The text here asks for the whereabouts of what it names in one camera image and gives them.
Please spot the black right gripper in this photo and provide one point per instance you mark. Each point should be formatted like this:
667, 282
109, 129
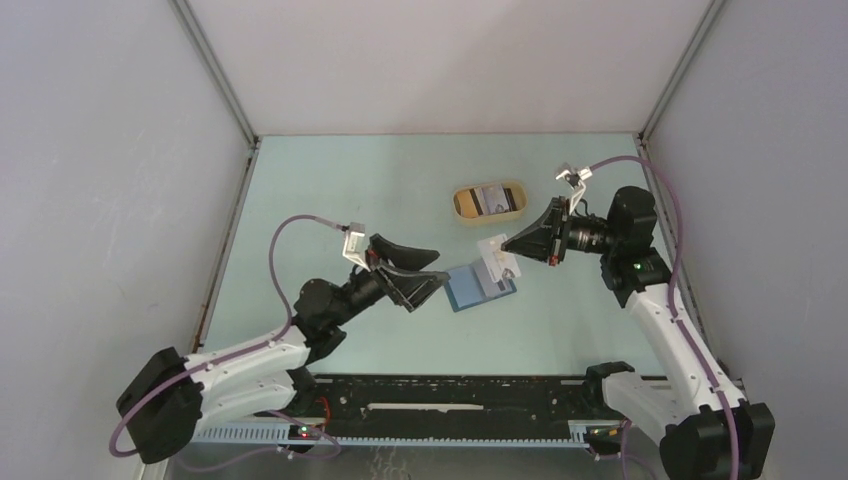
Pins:
541, 241

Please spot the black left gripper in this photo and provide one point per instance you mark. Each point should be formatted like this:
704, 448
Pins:
408, 288

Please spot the white card with picture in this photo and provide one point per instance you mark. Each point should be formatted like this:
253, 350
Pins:
499, 264

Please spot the white grey card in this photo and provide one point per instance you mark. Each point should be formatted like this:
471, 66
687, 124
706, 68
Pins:
492, 289

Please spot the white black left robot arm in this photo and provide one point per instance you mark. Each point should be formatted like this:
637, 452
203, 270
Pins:
312, 334

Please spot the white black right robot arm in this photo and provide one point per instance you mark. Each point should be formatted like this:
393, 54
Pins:
707, 428

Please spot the stack of cards in tray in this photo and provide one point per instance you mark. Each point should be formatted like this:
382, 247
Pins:
498, 199

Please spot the orange card with black stripe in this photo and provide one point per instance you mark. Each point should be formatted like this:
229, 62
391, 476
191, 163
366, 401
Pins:
468, 205

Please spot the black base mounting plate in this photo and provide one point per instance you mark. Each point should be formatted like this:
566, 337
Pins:
452, 408

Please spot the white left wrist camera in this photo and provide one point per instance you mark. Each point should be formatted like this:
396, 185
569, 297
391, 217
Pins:
354, 245

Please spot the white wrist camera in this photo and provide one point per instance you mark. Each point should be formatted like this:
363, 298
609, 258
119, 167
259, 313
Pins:
576, 179
354, 245

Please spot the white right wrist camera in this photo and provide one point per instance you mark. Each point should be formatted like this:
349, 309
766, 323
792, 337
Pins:
576, 179

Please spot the aluminium frame rail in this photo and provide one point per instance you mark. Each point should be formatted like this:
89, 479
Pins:
188, 406

